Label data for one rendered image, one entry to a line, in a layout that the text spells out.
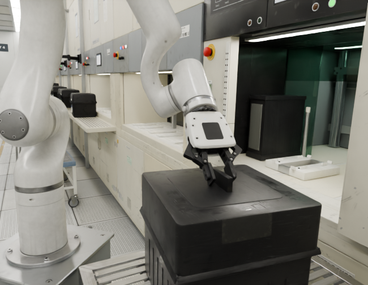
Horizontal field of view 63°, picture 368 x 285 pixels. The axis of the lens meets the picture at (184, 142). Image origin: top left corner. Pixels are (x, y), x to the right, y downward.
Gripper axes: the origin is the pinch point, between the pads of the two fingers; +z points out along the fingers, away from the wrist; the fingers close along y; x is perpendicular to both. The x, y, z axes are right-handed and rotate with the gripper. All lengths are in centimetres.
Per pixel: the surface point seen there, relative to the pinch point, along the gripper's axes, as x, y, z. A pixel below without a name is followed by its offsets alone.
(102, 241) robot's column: 39.6, -22.9, -0.5
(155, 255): 13.0, -13.8, 11.5
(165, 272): 7.1, -13.8, 16.1
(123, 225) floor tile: 204, 4, -58
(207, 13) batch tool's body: 16, 26, -82
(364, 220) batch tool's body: 0.6, 31.8, 14.5
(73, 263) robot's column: 33.5, -30.9, 5.6
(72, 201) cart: 235, -37, -98
